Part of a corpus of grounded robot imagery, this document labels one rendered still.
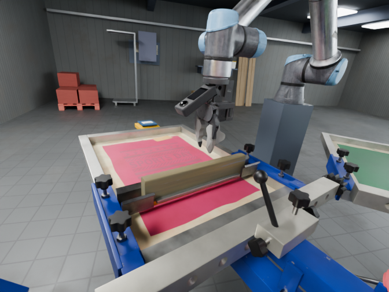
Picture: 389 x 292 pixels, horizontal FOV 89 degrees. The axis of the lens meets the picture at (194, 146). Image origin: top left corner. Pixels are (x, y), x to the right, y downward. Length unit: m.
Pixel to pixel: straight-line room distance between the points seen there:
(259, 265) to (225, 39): 0.54
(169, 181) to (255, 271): 0.30
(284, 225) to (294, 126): 0.79
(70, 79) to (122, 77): 1.79
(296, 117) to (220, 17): 0.75
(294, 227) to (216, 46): 0.43
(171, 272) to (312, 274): 0.24
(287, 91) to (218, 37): 0.68
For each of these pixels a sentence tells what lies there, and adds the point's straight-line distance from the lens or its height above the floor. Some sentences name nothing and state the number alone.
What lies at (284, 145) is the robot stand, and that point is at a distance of 1.17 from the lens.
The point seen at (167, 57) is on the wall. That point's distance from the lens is 7.65.
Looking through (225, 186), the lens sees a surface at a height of 0.95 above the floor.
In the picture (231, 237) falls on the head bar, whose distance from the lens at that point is 0.43.
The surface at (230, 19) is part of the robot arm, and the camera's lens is 0.55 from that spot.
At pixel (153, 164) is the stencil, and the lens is 0.83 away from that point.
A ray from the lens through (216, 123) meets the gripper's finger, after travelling 0.54.
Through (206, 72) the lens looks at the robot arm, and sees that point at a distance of 0.54.
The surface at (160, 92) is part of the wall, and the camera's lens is 7.71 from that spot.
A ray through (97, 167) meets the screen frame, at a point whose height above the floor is 0.99.
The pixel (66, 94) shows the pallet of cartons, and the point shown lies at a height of 0.39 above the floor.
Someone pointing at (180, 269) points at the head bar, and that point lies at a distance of 0.38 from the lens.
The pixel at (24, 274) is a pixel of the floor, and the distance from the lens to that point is 1.89.
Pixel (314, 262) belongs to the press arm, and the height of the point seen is 1.04.
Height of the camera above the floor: 1.35
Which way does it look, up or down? 22 degrees down
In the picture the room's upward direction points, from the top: 5 degrees clockwise
